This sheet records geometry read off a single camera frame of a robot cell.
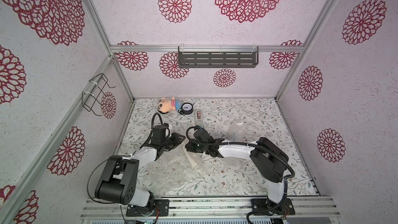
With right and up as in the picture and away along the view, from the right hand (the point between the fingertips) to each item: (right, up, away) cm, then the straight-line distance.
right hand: (182, 145), depth 87 cm
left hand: (+1, +3, +3) cm, 5 cm away
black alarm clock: (+1, +21, +25) cm, 33 cm away
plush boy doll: (-14, +23, +19) cm, 33 cm away
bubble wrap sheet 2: (+32, +7, +8) cm, 34 cm away
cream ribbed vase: (+7, -7, -4) cm, 10 cm away
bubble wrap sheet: (-5, -14, -2) cm, 15 cm away
